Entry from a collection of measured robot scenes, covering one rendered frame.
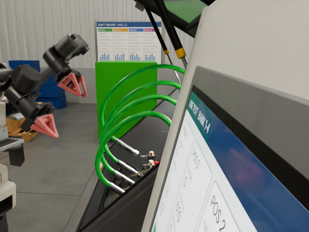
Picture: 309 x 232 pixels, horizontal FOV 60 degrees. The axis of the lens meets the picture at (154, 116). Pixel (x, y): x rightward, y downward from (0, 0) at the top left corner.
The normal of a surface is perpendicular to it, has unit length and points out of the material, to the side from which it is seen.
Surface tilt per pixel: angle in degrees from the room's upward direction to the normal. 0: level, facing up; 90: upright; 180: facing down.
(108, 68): 90
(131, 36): 90
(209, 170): 76
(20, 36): 90
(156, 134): 90
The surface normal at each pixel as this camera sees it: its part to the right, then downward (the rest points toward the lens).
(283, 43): -0.97, -0.24
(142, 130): 0.00, 0.24
